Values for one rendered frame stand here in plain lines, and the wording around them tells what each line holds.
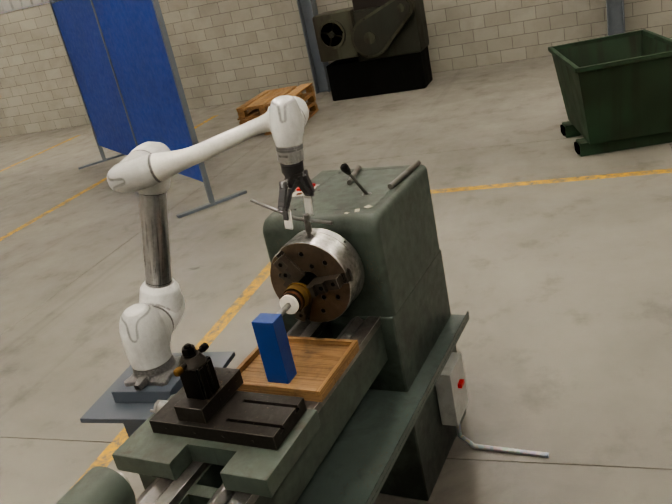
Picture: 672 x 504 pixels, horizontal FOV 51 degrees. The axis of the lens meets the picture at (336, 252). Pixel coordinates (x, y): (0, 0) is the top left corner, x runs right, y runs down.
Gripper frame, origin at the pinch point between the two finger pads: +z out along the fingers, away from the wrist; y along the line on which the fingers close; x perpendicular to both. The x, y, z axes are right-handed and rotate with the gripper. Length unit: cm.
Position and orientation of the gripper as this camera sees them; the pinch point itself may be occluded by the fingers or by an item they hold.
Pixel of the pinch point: (299, 217)
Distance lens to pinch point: 242.4
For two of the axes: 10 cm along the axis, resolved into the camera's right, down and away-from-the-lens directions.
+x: 8.5, 1.4, -5.1
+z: 1.0, 9.0, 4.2
